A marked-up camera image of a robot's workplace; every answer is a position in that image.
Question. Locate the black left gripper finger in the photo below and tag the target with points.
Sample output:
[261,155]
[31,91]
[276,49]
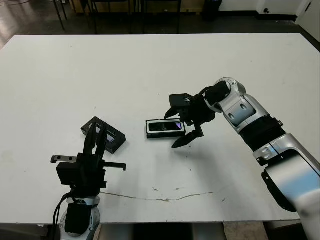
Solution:
[102,142]
[90,141]

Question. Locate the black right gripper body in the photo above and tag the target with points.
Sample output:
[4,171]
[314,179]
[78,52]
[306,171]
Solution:
[197,112]

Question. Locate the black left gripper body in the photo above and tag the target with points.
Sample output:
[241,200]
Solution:
[90,175]

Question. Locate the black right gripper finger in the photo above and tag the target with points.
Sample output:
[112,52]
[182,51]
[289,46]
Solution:
[187,138]
[173,111]

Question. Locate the glossy black box lid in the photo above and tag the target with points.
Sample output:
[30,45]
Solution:
[116,142]

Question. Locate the black camera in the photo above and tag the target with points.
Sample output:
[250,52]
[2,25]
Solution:
[162,126]

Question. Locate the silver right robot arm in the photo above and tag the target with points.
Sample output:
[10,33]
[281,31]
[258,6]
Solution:
[247,110]

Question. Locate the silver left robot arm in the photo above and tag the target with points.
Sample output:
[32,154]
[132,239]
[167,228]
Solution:
[95,215]

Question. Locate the black box white inlay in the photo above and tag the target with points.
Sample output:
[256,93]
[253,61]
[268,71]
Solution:
[165,136]

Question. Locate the robot lower body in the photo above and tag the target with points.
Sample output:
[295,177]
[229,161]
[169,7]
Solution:
[162,232]

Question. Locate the black trash bin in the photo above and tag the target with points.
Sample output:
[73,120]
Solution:
[212,12]

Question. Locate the wooden crate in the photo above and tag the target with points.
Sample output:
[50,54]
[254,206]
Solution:
[191,5]

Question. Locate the grey chair black legs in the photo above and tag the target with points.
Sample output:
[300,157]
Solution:
[62,22]

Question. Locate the small black door stopper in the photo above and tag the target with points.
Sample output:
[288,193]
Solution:
[266,11]

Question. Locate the white door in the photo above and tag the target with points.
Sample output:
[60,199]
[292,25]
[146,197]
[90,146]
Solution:
[310,11]

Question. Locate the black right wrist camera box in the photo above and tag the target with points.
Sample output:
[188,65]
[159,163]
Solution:
[180,98]

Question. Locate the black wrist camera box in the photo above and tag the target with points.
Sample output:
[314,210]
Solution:
[67,173]
[180,98]

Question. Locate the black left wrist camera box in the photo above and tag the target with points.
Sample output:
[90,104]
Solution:
[67,173]

